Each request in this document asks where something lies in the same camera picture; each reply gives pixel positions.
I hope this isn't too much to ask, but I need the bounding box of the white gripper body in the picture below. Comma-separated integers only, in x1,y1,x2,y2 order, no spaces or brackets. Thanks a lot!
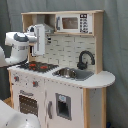
32,24,46,56

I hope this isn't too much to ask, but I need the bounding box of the small metal pot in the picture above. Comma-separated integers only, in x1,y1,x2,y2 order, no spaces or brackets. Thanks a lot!
59,68,76,78

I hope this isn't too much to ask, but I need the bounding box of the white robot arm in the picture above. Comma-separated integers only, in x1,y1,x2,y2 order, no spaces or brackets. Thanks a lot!
0,24,46,128

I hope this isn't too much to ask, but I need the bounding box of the wooden toy kitchen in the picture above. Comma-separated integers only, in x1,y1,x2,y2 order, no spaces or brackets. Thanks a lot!
9,10,115,128

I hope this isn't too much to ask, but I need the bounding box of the grey range hood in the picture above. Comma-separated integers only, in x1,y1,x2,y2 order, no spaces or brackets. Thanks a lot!
43,15,55,34

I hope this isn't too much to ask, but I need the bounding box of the black toy stovetop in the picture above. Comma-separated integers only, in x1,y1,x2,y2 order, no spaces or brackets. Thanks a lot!
20,61,57,73

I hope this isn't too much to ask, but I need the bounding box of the toy microwave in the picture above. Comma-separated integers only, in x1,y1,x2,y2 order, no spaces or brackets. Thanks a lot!
56,14,93,34

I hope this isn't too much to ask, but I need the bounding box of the red left stove knob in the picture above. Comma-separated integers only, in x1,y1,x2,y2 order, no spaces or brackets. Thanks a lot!
14,76,19,82

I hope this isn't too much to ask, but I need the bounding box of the red stove knob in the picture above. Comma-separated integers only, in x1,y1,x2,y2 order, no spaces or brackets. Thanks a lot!
32,81,39,87
14,76,19,82

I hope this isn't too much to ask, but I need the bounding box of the red right stove knob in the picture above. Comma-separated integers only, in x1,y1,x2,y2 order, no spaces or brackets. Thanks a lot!
32,81,39,87

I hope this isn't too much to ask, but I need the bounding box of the black toy faucet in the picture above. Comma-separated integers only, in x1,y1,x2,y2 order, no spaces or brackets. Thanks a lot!
77,50,95,70

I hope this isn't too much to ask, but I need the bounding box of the grey toy sink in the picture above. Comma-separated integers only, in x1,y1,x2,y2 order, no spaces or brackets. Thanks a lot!
53,67,93,81

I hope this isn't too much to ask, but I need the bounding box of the toy oven door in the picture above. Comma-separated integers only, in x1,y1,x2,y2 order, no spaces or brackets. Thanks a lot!
19,90,38,115

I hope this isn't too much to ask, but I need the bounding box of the white cabinet door with dispenser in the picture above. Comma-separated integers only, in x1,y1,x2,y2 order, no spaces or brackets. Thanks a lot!
46,80,84,128

